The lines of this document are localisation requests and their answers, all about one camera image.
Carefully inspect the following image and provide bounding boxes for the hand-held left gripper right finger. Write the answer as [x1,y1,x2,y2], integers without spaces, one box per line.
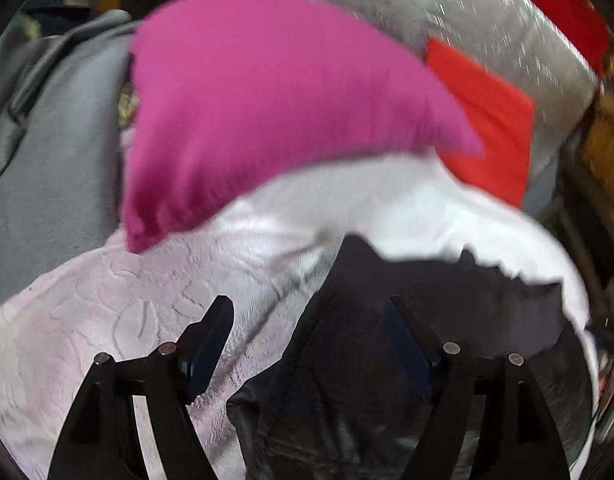
[389,296,570,480]

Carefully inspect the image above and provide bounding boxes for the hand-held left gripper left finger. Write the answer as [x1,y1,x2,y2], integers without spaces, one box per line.
[47,295,235,480]

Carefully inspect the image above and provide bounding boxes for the dark quilted jacket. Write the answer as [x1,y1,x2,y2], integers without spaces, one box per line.
[227,234,595,480]

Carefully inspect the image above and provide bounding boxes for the white bed blanket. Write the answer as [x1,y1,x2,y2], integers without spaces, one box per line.
[0,152,600,480]

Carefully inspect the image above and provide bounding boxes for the red cloth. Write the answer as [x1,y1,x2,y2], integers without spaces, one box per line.
[424,37,536,208]
[482,0,612,76]

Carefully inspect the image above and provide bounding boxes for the grey jacket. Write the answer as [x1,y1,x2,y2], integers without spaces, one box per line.
[0,10,138,311]

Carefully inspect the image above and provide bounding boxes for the magenta cloth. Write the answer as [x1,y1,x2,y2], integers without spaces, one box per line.
[122,0,485,255]

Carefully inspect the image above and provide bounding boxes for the silver foil headboard cover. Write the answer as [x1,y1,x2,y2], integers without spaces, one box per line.
[307,0,605,181]

